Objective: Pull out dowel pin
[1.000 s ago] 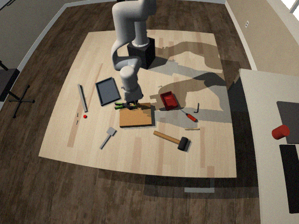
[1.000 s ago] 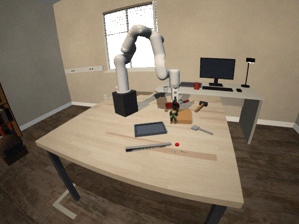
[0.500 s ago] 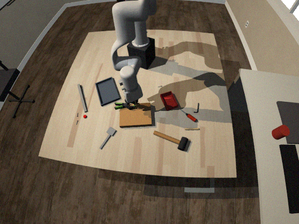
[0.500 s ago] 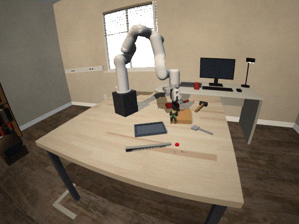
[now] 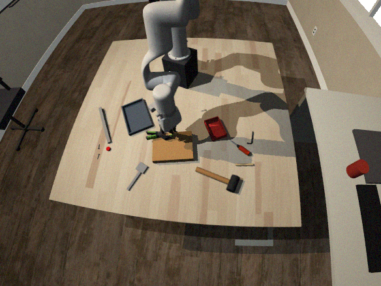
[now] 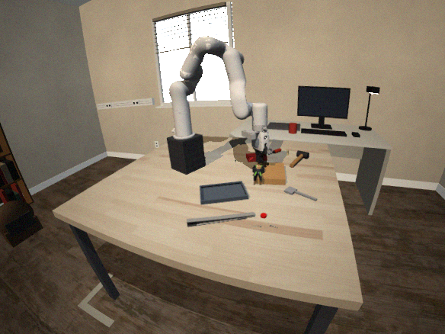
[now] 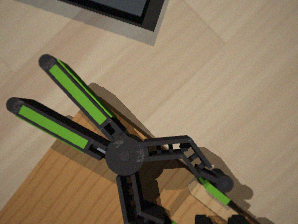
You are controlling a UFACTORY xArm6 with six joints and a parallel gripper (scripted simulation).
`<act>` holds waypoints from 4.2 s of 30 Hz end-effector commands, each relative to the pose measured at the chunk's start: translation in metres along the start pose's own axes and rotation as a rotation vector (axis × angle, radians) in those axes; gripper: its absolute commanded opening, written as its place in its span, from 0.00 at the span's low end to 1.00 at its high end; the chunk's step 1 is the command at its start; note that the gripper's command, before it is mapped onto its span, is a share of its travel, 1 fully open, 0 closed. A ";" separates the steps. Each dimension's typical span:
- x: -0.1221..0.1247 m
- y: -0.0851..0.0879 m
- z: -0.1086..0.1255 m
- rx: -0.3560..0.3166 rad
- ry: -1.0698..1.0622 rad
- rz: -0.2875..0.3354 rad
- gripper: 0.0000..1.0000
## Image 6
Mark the black rubber mallet with wooden handle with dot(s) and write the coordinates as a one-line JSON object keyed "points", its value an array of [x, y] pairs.
{"points": [[299, 154]]}

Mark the red rectangular tray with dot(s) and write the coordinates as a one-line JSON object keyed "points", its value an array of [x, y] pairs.
{"points": [[251, 157]]}

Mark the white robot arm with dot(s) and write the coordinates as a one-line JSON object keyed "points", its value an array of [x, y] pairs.
{"points": [[191, 69]]}

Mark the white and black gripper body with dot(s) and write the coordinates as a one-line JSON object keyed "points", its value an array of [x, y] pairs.
{"points": [[260, 140]]}

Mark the grey flat bar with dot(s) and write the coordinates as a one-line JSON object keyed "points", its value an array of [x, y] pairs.
{"points": [[218, 219]]}

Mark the tan wooden board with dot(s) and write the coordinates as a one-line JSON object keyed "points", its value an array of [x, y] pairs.
{"points": [[274, 174]]}

